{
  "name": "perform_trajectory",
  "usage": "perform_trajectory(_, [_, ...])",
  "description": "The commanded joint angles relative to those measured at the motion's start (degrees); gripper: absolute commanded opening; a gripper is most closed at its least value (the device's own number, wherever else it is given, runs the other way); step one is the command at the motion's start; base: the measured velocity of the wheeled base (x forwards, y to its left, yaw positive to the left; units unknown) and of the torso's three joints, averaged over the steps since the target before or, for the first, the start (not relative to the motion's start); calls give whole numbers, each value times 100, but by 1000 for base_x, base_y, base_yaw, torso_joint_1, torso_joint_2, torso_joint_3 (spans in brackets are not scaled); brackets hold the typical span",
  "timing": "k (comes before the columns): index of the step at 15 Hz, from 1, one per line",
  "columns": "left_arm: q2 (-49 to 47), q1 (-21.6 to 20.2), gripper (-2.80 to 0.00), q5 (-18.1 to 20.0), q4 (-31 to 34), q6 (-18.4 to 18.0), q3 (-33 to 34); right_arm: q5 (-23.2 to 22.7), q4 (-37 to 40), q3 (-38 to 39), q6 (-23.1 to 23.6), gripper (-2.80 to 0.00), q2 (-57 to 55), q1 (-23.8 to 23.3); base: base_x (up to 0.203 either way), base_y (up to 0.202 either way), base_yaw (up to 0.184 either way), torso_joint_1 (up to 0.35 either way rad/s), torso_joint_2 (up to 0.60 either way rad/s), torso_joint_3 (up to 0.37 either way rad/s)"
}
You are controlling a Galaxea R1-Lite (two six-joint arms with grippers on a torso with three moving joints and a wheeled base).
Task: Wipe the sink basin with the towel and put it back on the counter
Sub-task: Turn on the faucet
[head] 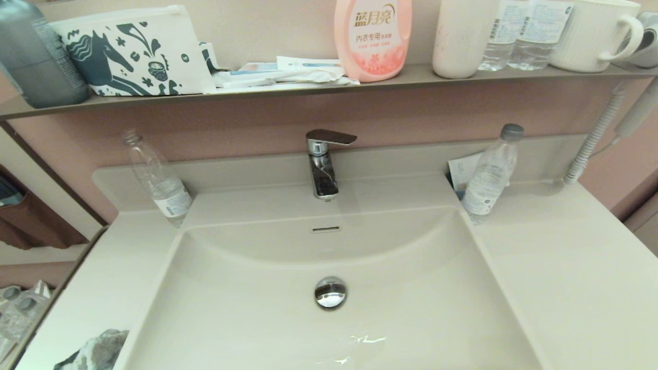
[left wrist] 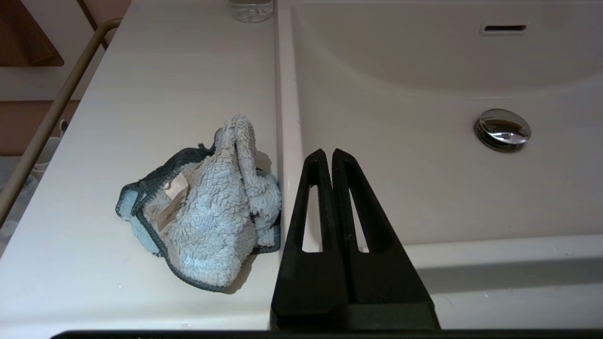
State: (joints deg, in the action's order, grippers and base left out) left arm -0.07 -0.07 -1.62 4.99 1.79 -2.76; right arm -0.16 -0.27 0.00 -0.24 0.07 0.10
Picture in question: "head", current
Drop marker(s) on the grey fluffy cleaning cloth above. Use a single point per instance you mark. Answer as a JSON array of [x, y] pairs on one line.
[[97, 352]]

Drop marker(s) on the chrome faucet body spout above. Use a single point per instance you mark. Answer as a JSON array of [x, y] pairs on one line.
[[324, 180]]

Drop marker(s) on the white ceramic sink basin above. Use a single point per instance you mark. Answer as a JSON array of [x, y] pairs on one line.
[[411, 318]]

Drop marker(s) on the chrome drain stopper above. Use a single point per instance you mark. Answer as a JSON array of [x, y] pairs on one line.
[[330, 293]]

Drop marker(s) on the white toothbrush packet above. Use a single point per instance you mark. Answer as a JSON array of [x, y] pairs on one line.
[[308, 62]]

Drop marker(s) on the white paper card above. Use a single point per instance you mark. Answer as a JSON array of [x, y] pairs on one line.
[[462, 169]]

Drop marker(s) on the white blue sachet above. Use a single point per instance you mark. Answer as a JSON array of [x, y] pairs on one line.
[[259, 68]]

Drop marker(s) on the pink detergent bottle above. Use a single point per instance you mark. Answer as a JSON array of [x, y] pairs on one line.
[[372, 46]]

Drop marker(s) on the clear bottle grey cap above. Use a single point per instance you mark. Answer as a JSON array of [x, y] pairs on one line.
[[488, 180]]

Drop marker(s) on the clear capless water bottle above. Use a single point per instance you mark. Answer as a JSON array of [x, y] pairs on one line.
[[164, 190]]

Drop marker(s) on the small white patterned pouch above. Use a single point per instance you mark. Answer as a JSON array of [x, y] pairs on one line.
[[208, 54]]

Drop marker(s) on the beige tumbler cup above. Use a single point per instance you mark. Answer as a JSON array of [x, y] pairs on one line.
[[462, 41]]

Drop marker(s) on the clear labelled water bottle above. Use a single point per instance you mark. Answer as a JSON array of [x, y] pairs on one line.
[[540, 36], [501, 36]]

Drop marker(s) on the white horse print pouch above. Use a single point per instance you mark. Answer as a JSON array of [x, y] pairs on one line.
[[128, 51]]

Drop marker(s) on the white ribbed mug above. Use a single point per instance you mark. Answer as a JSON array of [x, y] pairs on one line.
[[586, 36]]

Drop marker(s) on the dark grey bottle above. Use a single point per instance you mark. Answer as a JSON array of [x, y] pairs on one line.
[[41, 61]]

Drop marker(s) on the grey wall shelf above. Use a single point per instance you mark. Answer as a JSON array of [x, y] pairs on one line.
[[421, 74]]

